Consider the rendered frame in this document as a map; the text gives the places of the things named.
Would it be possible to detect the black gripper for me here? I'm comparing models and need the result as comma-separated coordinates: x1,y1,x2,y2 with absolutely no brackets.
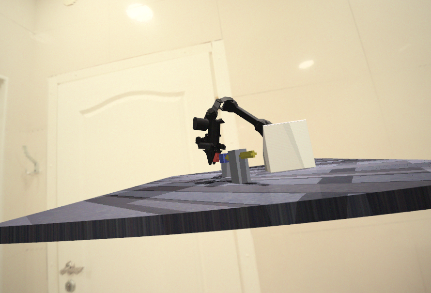
198,131,226,165

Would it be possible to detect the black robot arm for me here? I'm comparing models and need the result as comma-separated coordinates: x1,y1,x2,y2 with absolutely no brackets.
193,96,272,146

